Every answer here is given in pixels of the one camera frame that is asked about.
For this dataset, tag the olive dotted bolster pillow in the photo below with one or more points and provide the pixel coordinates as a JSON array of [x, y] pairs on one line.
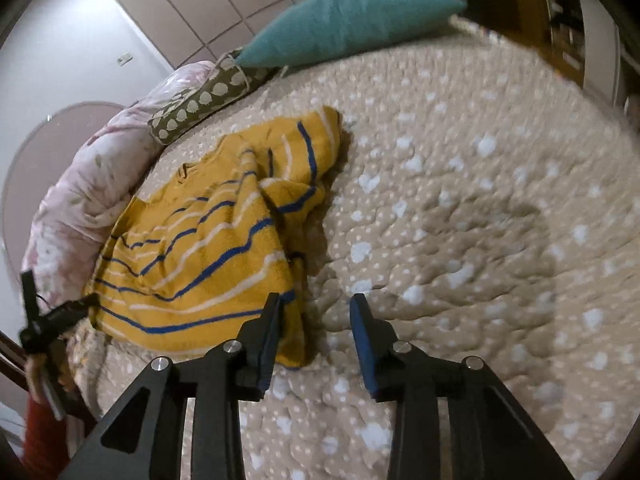
[[226, 84]]

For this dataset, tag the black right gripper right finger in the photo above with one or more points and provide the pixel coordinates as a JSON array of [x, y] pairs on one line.
[[491, 434]]

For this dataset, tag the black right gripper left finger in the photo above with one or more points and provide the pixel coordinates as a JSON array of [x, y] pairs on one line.
[[141, 436]]

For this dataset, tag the left hand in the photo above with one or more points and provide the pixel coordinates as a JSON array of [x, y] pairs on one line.
[[48, 376]]

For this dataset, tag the pink rounded headboard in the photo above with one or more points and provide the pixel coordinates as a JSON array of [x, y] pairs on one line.
[[38, 164]]

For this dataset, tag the white shelf cabinet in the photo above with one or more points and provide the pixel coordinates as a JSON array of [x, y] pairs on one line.
[[590, 42]]

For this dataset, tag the beige dotted quilt bedspread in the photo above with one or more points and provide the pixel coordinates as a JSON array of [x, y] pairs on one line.
[[485, 206]]

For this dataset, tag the teal corduroy pillow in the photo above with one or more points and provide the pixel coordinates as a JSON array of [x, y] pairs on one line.
[[316, 31]]

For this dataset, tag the yellow striped knit sweater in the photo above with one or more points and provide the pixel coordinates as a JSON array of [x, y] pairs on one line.
[[184, 269]]

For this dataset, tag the pink floral fleece blanket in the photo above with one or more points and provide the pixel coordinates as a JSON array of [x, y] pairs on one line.
[[76, 216]]

